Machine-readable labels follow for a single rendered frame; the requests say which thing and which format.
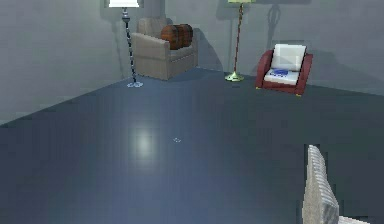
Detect red armchair white cushions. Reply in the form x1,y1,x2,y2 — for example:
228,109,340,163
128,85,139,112
255,43,314,98

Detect blue object on seat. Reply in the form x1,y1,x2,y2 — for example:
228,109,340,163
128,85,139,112
271,68,290,79

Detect white shade floor lamp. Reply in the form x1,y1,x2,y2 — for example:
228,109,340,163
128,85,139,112
108,0,144,89

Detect pale grey ribbed furniture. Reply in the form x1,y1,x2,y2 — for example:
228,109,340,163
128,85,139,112
301,144,376,224

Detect green shade brass floor lamp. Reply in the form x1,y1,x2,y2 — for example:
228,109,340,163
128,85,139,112
224,0,256,83

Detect beige armchair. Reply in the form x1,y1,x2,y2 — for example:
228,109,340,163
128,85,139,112
130,17,199,81

